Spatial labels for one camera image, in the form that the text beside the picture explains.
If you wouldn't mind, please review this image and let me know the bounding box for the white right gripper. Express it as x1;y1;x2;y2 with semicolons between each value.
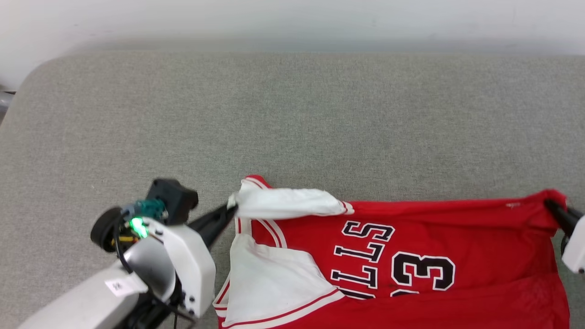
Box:
543;198;585;275

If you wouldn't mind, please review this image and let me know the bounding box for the teal cable connector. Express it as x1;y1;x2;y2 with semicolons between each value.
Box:
132;199;167;221

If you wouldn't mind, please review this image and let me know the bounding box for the white paper label tag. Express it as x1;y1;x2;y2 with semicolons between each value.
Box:
105;276;148;298

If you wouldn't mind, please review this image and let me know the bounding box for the red and white basketball jersey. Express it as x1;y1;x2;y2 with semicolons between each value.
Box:
213;175;572;329

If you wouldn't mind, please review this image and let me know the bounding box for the grey metal object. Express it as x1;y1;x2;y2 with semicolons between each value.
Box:
0;89;17;120

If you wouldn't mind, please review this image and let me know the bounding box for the grey fabric sofa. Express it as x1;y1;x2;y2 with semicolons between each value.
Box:
0;50;585;329

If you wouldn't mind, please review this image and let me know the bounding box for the thin black cable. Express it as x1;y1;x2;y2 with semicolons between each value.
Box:
113;214;198;329

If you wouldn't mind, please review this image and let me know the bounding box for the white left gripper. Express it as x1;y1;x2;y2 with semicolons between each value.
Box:
90;203;239;319

